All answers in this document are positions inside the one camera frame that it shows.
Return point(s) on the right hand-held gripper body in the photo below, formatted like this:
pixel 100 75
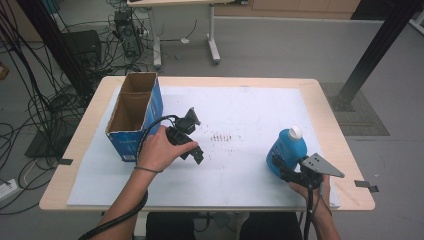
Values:
pixel 318 166

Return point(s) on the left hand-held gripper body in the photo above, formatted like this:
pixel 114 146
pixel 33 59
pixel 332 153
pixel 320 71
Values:
pixel 181 131

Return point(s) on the blue bottle with white cap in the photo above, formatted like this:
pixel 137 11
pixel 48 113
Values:
pixel 288 146

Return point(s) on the blue cardboard box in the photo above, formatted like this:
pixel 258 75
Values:
pixel 128 113

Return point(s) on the person's left hand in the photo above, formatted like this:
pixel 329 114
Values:
pixel 156 153

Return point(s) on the person's right hand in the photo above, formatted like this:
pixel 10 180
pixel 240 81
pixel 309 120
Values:
pixel 318 203

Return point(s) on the white table mat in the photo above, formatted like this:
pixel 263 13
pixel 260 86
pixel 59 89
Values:
pixel 233 180

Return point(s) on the black tape piece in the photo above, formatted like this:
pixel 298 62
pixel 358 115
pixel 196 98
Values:
pixel 365 184
pixel 65 161

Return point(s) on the person's right leg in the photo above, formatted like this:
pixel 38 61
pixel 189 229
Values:
pixel 270 226

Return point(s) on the person's leg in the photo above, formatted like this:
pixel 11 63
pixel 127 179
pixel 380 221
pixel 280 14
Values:
pixel 270 226
pixel 170 226

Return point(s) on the person's left leg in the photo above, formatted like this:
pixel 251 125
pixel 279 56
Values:
pixel 170 226

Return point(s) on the white desk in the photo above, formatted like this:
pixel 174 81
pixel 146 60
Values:
pixel 156 40

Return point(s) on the black computer tower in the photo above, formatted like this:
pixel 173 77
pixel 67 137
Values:
pixel 128 33

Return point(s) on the black box on floor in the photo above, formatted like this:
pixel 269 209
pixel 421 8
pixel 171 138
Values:
pixel 83 46

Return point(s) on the black flat floor plate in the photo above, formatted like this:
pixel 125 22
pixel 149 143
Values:
pixel 43 146

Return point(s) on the white power strip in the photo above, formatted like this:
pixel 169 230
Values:
pixel 7 190

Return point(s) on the black metal stand post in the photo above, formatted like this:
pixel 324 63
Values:
pixel 53 43
pixel 376 56

